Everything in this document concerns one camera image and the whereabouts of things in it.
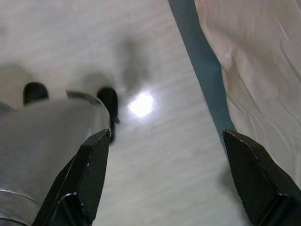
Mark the teal upholstered bed base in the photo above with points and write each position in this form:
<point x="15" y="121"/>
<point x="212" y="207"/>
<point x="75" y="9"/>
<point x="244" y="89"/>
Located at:
<point x="202" y="58"/>

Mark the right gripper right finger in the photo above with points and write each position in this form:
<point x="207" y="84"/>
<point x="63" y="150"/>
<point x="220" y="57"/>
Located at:
<point x="258" y="183"/>

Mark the cream sheeted bed mattress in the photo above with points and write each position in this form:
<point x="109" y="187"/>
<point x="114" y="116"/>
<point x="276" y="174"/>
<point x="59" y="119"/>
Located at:
<point x="258" y="70"/>

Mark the silver robot right leg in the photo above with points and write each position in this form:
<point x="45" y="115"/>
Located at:
<point x="35" y="146"/>

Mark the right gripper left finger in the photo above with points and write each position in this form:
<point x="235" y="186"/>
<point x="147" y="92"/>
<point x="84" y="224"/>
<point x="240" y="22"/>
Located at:
<point x="80" y="179"/>

